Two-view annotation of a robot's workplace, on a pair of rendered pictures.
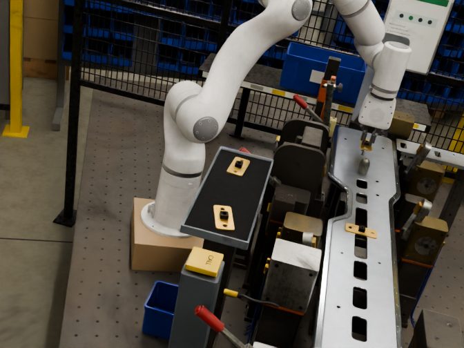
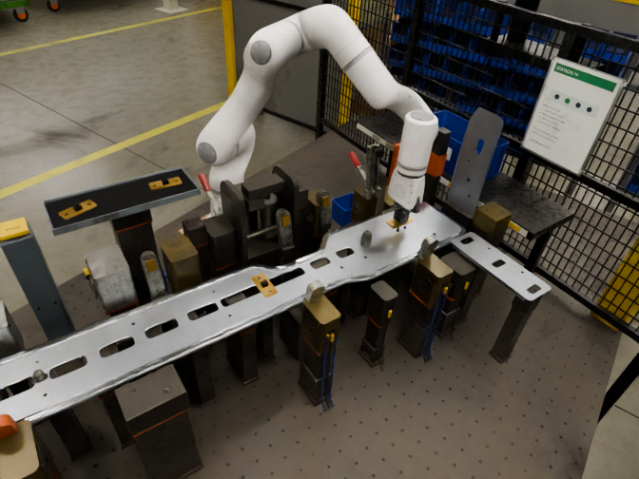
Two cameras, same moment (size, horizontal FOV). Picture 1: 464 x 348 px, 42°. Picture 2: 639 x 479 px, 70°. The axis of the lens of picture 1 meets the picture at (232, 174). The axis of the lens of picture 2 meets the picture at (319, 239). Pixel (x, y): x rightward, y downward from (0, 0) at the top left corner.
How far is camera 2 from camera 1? 140 cm
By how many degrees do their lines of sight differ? 40
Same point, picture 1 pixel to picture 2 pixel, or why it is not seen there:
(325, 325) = (99, 329)
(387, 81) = (401, 155)
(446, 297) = (401, 410)
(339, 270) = (185, 301)
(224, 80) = (225, 114)
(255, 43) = (246, 85)
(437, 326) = (153, 384)
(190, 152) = (219, 173)
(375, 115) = (398, 191)
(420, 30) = (576, 118)
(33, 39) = not seen: hidden behind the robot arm
